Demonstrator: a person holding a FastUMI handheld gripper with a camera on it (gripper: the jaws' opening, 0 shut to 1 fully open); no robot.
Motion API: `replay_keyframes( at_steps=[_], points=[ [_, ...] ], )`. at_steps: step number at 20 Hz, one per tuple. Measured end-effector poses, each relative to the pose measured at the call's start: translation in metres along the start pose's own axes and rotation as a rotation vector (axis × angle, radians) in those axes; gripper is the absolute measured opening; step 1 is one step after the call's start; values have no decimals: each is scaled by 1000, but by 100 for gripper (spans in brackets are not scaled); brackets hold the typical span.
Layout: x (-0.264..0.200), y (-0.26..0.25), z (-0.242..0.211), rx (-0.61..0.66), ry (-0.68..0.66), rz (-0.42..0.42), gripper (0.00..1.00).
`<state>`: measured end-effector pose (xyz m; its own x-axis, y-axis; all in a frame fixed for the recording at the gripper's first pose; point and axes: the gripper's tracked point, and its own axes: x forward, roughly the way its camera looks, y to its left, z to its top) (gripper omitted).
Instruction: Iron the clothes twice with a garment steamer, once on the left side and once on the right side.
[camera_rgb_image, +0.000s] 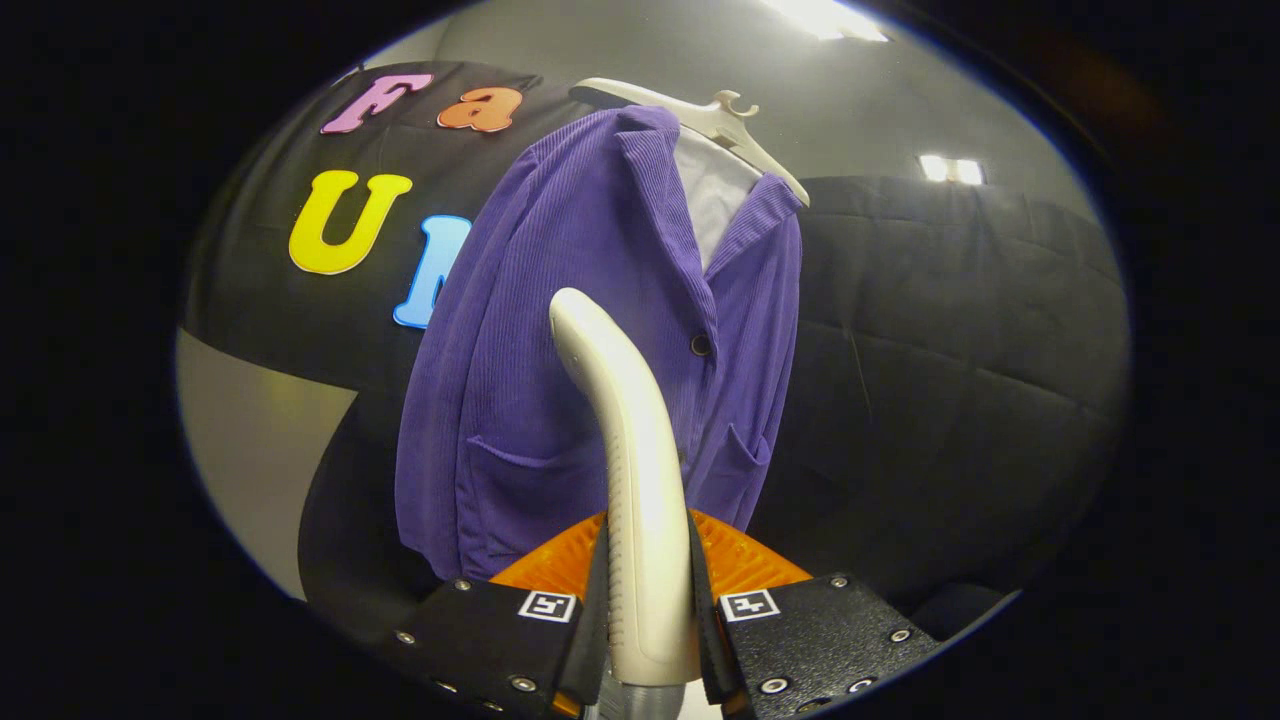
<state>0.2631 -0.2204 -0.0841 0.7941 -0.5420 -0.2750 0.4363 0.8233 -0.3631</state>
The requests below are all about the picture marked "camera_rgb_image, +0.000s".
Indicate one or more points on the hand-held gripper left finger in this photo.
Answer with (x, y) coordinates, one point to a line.
(500, 640)

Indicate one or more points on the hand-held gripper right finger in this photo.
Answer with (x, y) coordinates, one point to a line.
(810, 640)

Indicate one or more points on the white garment steamer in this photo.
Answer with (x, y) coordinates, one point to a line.
(640, 480)

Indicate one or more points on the white plastic clothes hanger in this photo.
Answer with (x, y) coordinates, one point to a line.
(720, 120)

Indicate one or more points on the grey cabinet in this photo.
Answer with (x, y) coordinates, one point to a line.
(250, 450)

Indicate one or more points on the white mannequin torso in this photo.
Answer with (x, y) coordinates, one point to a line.
(715, 190)

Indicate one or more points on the small ceiling light panel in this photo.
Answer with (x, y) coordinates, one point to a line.
(951, 169)

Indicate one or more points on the large ceiling light panel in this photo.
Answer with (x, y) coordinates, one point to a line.
(825, 15)

